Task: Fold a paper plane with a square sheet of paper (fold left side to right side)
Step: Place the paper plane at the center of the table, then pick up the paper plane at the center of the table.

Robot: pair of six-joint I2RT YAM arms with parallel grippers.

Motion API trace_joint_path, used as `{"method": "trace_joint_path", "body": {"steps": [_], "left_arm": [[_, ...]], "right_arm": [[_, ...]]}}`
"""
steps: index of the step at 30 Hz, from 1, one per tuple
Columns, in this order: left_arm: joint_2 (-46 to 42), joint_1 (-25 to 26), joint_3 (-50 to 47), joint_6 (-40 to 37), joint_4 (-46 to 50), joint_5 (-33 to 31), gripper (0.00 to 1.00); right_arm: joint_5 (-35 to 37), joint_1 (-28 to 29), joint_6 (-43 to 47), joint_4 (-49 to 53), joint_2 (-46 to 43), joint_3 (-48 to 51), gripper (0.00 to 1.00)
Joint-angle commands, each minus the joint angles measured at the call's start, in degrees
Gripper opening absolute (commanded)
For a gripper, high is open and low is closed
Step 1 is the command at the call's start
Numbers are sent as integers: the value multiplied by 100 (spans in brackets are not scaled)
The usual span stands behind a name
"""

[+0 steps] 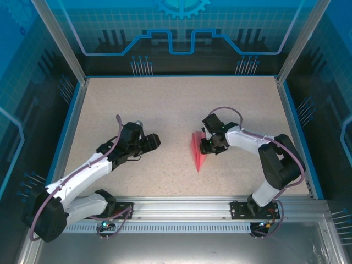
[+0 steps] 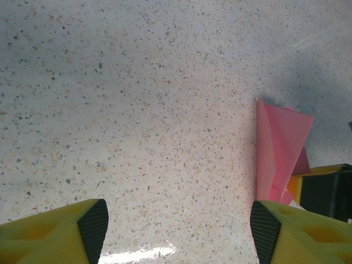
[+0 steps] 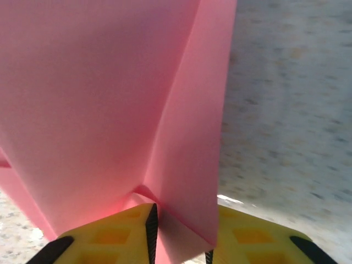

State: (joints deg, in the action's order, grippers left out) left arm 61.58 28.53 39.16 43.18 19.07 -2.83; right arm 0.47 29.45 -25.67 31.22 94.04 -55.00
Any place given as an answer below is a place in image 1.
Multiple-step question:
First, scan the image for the steel sheet tray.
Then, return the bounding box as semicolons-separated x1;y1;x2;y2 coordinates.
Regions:
15;214;349;264

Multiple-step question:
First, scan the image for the blue table edge strip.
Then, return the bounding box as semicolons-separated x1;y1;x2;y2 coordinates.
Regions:
282;81;326;201
40;81;84;201
84;73;279;79

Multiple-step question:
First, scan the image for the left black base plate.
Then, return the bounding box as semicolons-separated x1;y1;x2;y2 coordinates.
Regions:
108;202;135;220

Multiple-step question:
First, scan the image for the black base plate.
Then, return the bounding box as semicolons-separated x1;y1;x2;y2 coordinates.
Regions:
108;202;135;220
230;200;281;221

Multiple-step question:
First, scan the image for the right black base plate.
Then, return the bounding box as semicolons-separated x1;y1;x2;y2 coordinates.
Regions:
230;200;281;221

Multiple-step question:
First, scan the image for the cable connector with LED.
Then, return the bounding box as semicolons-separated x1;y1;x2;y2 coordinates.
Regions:
101;216;116;229
257;219;276;230

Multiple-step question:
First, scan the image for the slotted white cable duct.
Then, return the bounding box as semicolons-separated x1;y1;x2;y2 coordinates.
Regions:
43;223;276;234

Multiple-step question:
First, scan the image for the aluminium frame post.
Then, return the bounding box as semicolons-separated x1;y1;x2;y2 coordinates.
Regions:
29;0;91;85
276;0;330;85

